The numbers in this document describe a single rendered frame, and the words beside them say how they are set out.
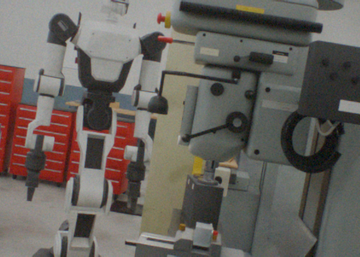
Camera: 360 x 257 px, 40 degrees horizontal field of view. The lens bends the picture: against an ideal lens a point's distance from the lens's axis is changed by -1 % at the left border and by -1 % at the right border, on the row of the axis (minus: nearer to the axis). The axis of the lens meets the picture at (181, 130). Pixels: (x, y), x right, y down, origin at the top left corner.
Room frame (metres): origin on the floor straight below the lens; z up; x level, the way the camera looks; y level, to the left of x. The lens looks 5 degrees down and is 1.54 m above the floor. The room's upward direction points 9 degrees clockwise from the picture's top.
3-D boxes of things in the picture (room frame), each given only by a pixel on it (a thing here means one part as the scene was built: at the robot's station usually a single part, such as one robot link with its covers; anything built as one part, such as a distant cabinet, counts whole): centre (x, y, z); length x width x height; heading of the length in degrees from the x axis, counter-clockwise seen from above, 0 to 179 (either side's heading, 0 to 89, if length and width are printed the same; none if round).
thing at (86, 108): (2.34, 0.41, 1.34); 0.14 x 0.13 x 0.12; 108
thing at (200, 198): (2.17, -0.14, 1.07); 0.22 x 0.12 x 0.20; 10
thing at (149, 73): (2.39, 0.19, 1.52); 0.13 x 0.12 x 0.22; 106
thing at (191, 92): (1.75, -0.01, 1.45); 0.04 x 0.04 x 0.21; 89
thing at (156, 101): (1.73, 0.09, 1.47); 0.07 x 0.07 x 0.06
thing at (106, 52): (2.38, 0.42, 1.63); 0.34 x 0.30 x 0.36; 108
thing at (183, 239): (1.59, -0.07, 1.06); 0.12 x 0.06 x 0.04; 177
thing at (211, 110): (1.75, -0.13, 1.47); 0.21 x 0.19 x 0.32; 179
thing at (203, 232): (1.59, -0.12, 1.08); 0.06 x 0.05 x 0.06; 177
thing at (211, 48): (1.75, -0.17, 1.68); 0.34 x 0.24 x 0.10; 89
